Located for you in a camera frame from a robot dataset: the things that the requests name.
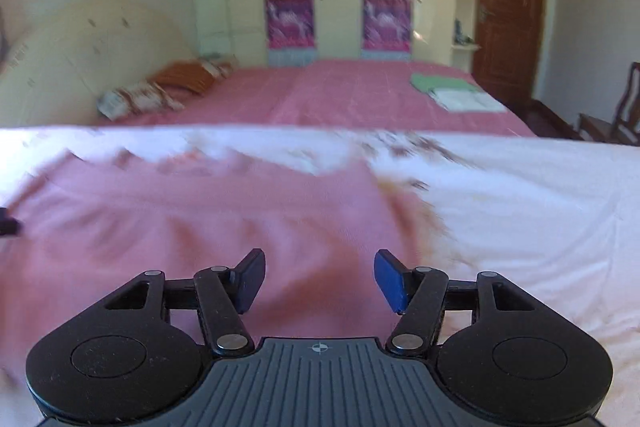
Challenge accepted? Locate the brown wooden door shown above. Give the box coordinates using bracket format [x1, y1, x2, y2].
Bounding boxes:
[472, 0, 548, 105]

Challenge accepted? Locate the purple wall poster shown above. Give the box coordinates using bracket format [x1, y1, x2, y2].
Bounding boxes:
[362, 0, 413, 60]
[264, 0, 317, 66]

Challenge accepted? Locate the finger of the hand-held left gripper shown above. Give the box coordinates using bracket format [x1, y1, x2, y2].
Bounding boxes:
[0, 207, 22, 238]

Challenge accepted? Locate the dark wooden chair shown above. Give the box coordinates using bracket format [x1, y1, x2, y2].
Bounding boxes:
[577, 62, 640, 145]

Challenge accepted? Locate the white folded cloth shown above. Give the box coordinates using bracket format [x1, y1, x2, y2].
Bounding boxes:
[429, 89, 507, 113]

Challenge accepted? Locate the cream round headboard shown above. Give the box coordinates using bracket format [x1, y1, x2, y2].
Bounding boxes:
[0, 0, 198, 128]

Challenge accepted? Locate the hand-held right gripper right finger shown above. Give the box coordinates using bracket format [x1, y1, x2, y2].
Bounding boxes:
[374, 249, 538, 356]

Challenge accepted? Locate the floral pillow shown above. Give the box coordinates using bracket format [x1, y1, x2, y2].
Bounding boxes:
[97, 79, 186, 121]
[200, 54, 237, 78]

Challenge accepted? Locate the pink bedspread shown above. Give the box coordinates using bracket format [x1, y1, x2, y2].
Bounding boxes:
[97, 59, 538, 138]

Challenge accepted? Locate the orange pillow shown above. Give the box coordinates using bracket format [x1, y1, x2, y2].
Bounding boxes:
[150, 62, 222, 96]

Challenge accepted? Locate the pink long-sleeved sweater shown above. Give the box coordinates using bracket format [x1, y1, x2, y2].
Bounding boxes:
[0, 147, 451, 408]

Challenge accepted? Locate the grey shelf ornament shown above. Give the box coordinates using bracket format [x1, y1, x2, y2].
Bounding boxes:
[454, 19, 475, 46]

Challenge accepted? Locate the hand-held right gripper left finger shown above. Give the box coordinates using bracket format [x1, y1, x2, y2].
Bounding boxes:
[102, 248, 267, 356]

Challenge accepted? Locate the white floral quilt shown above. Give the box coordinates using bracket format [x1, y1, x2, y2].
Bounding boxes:
[0, 124, 640, 427]

